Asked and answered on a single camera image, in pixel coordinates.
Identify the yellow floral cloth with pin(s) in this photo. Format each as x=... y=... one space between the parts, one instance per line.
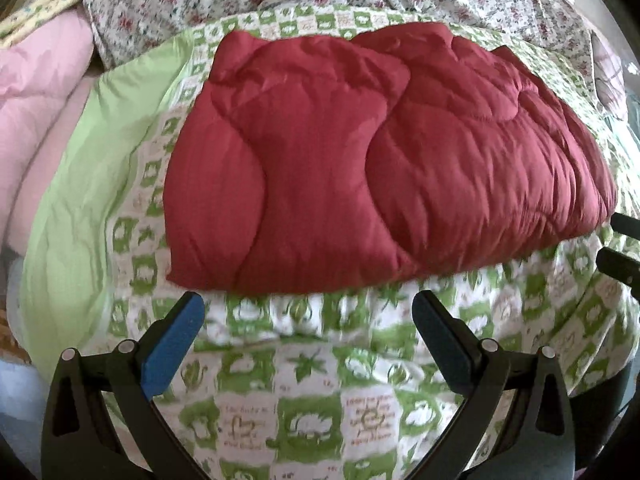
x=45 y=5

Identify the pink printed pillow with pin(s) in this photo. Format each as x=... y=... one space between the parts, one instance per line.
x=607 y=75

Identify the green checked blanket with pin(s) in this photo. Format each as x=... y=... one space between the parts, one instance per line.
x=300 y=360

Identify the pink quilt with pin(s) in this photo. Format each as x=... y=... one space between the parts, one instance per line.
x=30 y=110

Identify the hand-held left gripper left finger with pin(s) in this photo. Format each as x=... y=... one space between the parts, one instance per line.
x=172 y=345

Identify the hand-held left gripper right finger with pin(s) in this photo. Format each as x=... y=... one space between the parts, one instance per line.
x=442 y=342

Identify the red quilted blanket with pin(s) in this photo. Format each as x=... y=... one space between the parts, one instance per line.
x=350 y=160

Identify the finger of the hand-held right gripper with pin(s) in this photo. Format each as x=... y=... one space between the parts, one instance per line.
x=617 y=266
x=627 y=225

